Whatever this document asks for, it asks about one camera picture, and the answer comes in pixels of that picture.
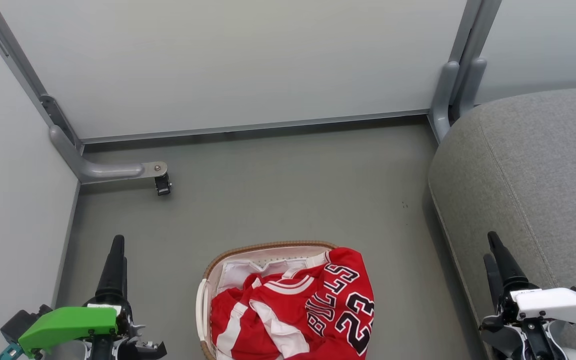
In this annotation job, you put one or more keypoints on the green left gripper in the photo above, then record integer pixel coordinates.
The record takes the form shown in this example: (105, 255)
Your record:
(68, 325)

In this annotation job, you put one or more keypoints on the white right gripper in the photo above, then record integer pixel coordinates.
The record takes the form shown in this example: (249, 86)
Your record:
(558, 305)

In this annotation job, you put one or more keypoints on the red Bulls 23 jersey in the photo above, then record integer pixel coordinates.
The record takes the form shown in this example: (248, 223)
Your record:
(338, 295)

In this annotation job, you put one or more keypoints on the grey fabric sofa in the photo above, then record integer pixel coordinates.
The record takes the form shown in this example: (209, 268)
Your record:
(528, 175)

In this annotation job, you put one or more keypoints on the small black caster wheel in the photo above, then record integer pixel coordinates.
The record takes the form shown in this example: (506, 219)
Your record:
(163, 186)

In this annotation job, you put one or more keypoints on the grey partition foot with caster plate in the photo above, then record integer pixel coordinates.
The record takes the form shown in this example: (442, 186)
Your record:
(103, 171)

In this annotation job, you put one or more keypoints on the woven brown laundry basket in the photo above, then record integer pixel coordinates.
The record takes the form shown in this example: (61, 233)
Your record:
(268, 245)

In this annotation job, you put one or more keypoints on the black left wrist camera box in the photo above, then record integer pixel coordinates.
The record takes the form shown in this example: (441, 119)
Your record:
(18, 322)

